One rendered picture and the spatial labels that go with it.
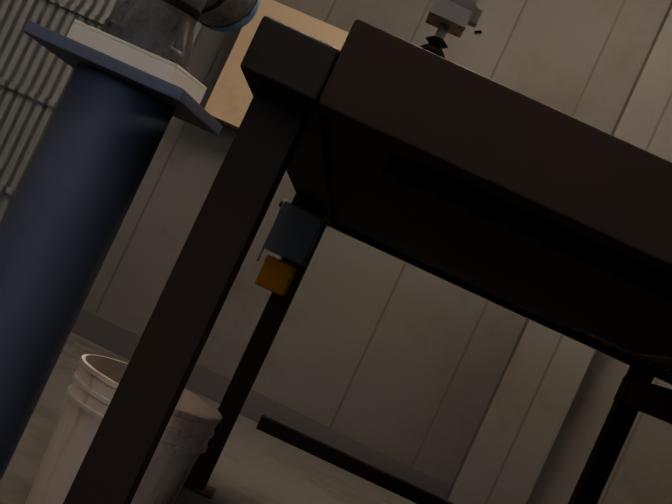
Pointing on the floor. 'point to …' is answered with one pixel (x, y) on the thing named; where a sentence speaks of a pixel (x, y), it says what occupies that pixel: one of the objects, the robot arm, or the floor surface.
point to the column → (73, 211)
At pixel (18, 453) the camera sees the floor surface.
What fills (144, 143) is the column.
